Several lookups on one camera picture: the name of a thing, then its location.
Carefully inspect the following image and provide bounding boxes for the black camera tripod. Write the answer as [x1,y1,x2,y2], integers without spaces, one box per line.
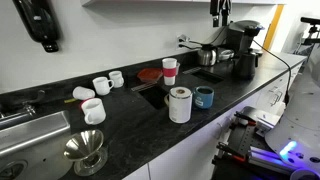
[299,16,320,47]

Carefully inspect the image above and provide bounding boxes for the black coffee machine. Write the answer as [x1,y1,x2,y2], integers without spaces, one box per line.
[226,19,266,58]

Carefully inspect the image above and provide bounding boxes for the white wall power outlet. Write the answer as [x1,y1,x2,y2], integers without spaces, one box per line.
[176,33,191,50]

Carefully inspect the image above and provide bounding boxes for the steel faucet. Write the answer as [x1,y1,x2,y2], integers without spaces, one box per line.
[0,89,46,122]

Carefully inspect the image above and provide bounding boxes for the stainless steel sink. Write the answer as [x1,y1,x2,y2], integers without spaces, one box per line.
[0,110,72,180]

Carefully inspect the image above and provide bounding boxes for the black wall dispenser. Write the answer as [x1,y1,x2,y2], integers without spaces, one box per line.
[12,0,63,53]

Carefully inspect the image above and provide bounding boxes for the steel cone coffee dripper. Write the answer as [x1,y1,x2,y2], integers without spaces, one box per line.
[63,129,105,163]

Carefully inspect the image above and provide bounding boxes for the white handleless cup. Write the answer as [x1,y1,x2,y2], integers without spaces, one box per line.
[72,85,96,101]

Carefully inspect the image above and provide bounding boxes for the red handled pliers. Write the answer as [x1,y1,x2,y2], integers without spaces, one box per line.
[233,111,258,127]

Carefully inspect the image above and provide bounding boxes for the white cylindrical canister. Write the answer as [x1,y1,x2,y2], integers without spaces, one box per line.
[168,86,194,125]

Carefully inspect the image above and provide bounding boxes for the white cup with pink sleeve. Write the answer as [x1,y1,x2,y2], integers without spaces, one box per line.
[161,57,178,87]

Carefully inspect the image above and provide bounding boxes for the long black power cable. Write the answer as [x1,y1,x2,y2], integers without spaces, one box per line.
[252,39,293,105]

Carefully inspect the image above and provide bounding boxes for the aluminium profile bar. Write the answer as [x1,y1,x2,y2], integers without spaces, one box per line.
[247,145,298,175]

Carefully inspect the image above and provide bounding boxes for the black kettle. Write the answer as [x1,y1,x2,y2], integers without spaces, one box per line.
[231,47,260,81]

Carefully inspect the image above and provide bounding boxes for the yellow door frame strip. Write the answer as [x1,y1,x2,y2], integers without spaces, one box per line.
[262,3,285,52]

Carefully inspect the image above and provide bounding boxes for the small white mug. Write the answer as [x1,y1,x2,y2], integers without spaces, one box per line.
[108,70,125,89]

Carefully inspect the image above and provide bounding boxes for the black perforated cart top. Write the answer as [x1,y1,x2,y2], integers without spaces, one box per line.
[211,105,292,180]

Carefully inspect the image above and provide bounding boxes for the blue mug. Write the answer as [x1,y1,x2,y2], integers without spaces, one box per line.
[193,85,216,110]

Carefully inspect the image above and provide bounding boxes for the large white mug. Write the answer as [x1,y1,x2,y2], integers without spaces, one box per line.
[80,97,107,126]

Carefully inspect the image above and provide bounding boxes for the steel carafe with black lid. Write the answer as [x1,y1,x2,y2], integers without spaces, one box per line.
[196,43,219,67]

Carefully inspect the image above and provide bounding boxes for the steel drawer handle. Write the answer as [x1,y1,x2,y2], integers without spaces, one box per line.
[267,85,285,107]

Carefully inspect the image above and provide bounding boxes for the red handled black tool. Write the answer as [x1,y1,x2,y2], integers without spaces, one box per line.
[216,141,250,164]

